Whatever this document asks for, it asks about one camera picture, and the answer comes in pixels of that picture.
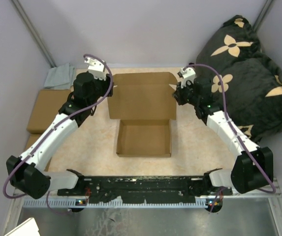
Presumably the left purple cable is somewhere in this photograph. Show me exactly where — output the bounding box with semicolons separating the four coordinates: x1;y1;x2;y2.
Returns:
2;54;114;216

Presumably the purple cable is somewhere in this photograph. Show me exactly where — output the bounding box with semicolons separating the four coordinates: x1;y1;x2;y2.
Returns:
185;63;277;213
2;54;114;216

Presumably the folded brown box lower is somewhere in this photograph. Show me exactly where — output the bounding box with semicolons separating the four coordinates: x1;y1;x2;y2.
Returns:
24;134;52;173

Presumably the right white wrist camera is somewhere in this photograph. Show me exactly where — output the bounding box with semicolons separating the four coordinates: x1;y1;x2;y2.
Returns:
178;67;196;88

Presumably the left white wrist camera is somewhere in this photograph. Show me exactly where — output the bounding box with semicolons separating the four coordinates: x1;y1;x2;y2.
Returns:
84;57;106;81

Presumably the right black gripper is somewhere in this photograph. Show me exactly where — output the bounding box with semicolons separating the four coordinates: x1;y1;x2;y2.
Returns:
172;79;199;107

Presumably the black floral pillow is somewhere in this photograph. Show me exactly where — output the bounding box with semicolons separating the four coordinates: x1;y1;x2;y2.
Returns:
195;15;282;142

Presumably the grey cloth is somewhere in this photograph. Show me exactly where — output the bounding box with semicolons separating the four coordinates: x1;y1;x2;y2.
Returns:
44;63;76;90

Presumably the brown cardboard box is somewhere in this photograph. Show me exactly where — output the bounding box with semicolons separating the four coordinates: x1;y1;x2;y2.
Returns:
108;72;177;157

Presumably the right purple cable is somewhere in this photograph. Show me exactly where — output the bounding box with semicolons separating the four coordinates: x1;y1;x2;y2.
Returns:
185;63;277;213

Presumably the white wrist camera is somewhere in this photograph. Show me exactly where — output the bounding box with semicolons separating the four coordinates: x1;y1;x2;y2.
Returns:
84;57;106;81
178;67;196;88

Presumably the white paper sheet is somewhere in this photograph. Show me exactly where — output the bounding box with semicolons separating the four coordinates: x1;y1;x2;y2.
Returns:
5;217;40;236

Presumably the folded brown box upper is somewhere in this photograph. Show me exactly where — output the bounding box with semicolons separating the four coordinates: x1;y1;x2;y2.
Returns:
27;89;71;134

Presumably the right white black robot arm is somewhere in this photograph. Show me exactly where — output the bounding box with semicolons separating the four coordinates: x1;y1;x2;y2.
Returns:
173;78;276;195

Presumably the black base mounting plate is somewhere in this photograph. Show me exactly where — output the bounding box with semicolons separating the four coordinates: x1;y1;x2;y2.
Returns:
58;176;220;207

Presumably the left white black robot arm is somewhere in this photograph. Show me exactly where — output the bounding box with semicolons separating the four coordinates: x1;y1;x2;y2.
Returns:
5;72;113;199

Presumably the folded brown box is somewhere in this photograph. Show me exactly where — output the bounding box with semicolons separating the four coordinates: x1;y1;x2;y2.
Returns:
24;134;52;173
27;89;71;134

